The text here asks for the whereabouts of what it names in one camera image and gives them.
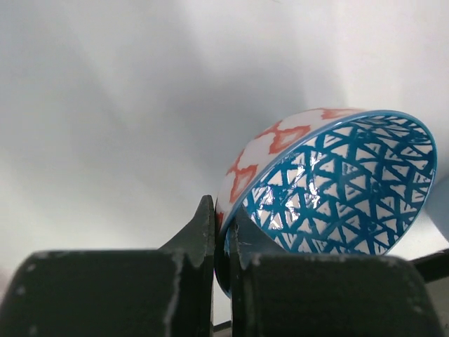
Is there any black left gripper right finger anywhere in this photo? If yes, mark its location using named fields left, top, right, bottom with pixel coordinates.
left=229, top=209, right=445, bottom=336

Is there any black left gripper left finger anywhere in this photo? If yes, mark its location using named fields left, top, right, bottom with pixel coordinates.
left=1, top=195, right=215, bottom=337

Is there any blue triangle pattern bowl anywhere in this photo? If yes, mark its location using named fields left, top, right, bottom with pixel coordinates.
left=215, top=107, right=437, bottom=294

